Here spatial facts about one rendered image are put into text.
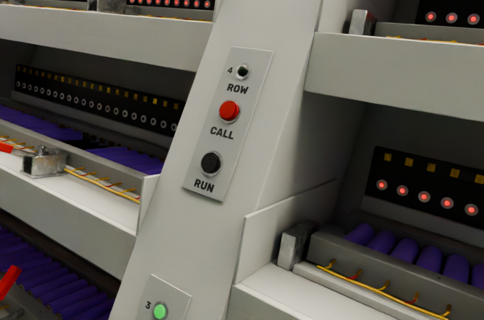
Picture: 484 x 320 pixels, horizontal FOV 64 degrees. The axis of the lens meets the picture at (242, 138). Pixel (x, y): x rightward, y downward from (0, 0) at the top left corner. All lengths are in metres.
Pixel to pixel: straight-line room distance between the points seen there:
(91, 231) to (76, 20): 0.24
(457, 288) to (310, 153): 0.15
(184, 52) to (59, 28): 0.20
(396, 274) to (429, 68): 0.15
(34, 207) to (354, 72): 0.34
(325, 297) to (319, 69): 0.16
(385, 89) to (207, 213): 0.16
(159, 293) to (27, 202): 0.20
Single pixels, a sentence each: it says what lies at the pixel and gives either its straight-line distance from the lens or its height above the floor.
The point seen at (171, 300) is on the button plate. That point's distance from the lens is 0.31.
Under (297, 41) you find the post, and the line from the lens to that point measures 0.31.
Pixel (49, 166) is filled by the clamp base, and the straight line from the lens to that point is 0.48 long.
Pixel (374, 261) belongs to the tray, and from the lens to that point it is 0.32.
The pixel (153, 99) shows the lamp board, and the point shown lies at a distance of 0.58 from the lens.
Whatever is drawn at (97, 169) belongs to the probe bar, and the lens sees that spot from 0.46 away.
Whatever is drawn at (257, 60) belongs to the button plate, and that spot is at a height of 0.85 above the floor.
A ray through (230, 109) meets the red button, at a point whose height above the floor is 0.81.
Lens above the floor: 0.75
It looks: 6 degrees up
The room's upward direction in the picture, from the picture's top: 19 degrees clockwise
